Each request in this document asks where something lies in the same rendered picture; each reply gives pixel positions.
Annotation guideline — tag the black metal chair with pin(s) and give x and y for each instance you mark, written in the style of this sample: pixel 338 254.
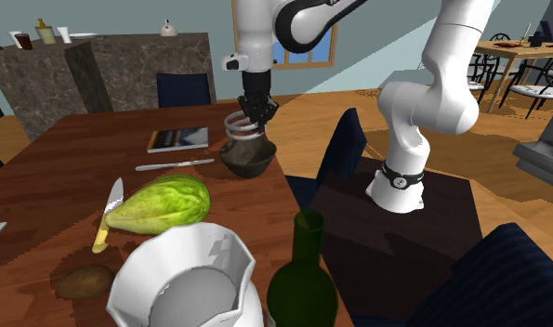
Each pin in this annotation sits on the black metal chair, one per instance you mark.
pixel 477 72
pixel 541 89

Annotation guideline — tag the dark green glass bottle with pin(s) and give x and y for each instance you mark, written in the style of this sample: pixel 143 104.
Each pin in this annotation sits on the dark green glass bottle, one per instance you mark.
pixel 302 290

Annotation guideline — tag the silver table knife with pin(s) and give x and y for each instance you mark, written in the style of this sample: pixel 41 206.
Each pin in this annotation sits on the silver table knife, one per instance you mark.
pixel 172 165

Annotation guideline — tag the dark robot stand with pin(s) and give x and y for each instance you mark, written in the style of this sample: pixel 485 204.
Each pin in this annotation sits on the dark robot stand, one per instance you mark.
pixel 394 253

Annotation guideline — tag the white pitcher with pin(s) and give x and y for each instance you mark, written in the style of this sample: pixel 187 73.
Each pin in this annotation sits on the white pitcher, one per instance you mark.
pixel 185 267

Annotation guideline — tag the grey stepped furniture block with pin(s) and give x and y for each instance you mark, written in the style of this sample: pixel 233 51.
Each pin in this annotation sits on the grey stepped furniture block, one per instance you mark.
pixel 545 154

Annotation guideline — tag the brown potato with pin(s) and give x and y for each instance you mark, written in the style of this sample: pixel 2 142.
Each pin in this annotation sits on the brown potato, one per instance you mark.
pixel 86 281

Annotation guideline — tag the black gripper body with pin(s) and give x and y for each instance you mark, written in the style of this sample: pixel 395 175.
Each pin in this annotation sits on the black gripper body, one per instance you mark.
pixel 256 86

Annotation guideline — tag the wooden framed window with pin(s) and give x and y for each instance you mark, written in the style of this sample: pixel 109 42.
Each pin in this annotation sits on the wooden framed window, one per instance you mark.
pixel 323 52

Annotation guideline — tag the brown wooden table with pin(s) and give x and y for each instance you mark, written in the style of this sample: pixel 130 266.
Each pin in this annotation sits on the brown wooden table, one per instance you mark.
pixel 76 149

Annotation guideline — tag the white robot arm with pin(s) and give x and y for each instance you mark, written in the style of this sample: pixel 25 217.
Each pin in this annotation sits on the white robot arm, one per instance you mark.
pixel 443 104

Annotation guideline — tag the dark grey bowl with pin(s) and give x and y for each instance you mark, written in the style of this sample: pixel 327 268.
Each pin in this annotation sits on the dark grey bowl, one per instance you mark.
pixel 246 163

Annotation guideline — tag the green lettuce head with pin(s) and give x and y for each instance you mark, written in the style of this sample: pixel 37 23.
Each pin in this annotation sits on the green lettuce head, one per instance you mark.
pixel 160 206

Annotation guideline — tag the grey marble counter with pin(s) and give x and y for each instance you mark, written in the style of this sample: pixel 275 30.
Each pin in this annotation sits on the grey marble counter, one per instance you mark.
pixel 135 72

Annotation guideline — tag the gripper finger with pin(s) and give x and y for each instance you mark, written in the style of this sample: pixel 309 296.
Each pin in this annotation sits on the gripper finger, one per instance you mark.
pixel 269 115
pixel 246 108

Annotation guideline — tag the light wooden dining table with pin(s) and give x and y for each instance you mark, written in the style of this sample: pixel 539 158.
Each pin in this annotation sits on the light wooden dining table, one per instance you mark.
pixel 511 50

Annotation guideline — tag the dark cover book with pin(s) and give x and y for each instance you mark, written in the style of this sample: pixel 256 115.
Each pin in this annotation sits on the dark cover book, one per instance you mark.
pixel 178 139

